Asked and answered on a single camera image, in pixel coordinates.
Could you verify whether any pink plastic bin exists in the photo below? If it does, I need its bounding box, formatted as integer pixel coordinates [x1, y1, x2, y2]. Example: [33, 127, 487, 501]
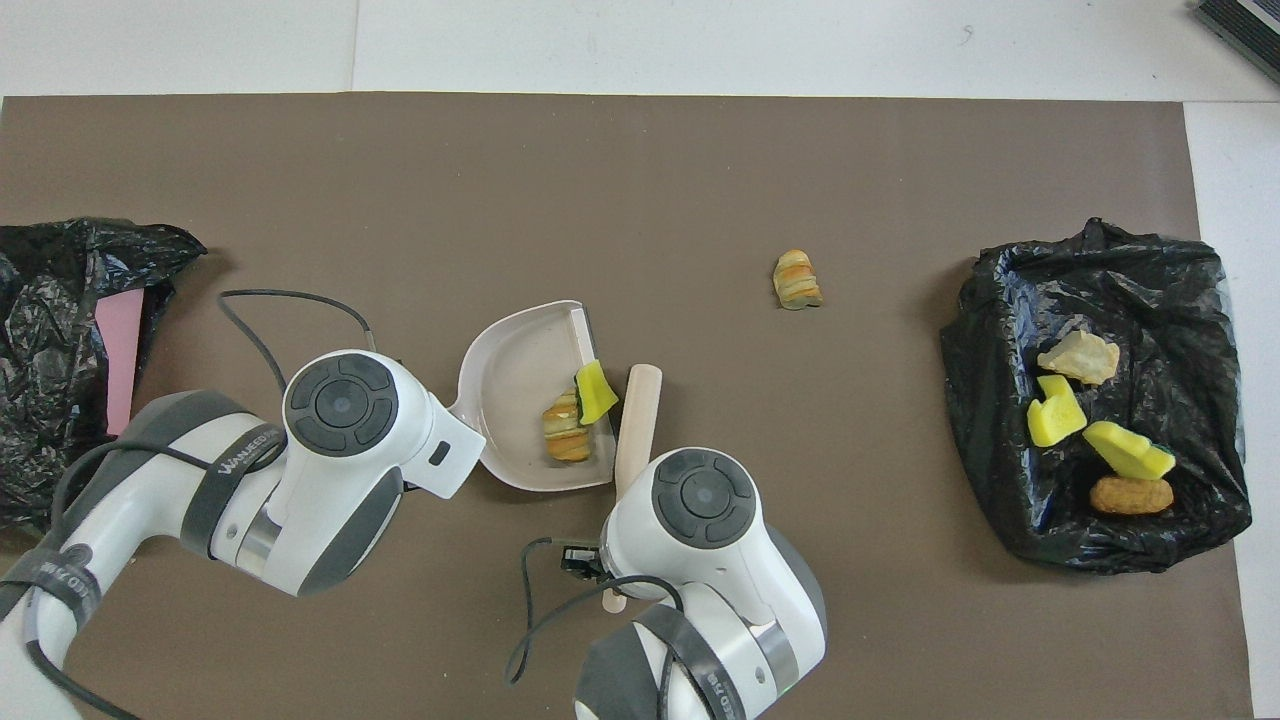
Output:
[95, 290, 146, 438]

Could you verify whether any orange striped cone chunk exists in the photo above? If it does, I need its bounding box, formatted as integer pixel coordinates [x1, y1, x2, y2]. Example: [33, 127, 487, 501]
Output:
[1036, 330, 1121, 386]

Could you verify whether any brown cylindrical sponge chunk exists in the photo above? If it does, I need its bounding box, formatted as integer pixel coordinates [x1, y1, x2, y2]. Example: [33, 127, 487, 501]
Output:
[1089, 475, 1175, 516]

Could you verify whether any brown table mat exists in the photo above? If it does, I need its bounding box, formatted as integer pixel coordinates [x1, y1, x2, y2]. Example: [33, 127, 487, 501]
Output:
[0, 92, 1256, 720]

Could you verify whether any beige plastic dustpan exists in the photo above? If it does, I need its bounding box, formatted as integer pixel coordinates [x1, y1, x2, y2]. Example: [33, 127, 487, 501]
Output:
[447, 300, 618, 493]

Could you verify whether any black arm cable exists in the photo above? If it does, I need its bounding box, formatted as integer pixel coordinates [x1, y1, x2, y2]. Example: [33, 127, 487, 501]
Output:
[25, 289, 379, 720]
[505, 537, 691, 720]

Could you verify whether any dark ribbed device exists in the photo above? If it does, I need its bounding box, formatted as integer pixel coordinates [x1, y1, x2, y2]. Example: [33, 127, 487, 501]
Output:
[1195, 0, 1280, 86]

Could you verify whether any black bag lining pink bin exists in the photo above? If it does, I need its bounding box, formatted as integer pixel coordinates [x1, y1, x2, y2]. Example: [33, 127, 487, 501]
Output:
[0, 217, 208, 531]

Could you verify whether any yellow wedge sponge piece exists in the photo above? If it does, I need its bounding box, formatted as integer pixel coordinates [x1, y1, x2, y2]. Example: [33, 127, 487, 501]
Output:
[1083, 420, 1177, 481]

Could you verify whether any yellow notched sponge piece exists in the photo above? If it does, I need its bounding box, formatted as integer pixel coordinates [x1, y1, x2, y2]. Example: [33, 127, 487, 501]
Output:
[1027, 374, 1088, 448]

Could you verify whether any beige crumbly chunk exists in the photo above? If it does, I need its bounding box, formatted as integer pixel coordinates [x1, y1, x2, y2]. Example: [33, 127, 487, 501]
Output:
[543, 390, 593, 464]

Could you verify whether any small yellow sponge piece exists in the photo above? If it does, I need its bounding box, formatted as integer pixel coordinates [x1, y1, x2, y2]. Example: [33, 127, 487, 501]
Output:
[575, 360, 621, 424]

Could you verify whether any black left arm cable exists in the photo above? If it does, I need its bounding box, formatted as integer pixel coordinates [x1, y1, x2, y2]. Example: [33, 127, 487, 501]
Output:
[25, 289, 379, 720]

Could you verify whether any black trash bag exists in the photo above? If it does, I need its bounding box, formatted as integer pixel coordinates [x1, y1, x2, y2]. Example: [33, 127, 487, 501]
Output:
[938, 217, 1253, 574]

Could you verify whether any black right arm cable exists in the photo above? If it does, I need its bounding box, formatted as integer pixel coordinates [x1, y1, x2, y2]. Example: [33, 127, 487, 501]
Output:
[505, 537, 691, 720]

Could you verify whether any beige brush with black bristles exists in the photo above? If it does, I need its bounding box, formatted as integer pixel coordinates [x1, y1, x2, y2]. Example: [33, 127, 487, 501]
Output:
[605, 363, 663, 613]

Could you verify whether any orange striped bread chunk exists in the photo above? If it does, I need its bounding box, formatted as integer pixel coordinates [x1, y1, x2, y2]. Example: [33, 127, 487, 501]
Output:
[772, 248, 824, 311]

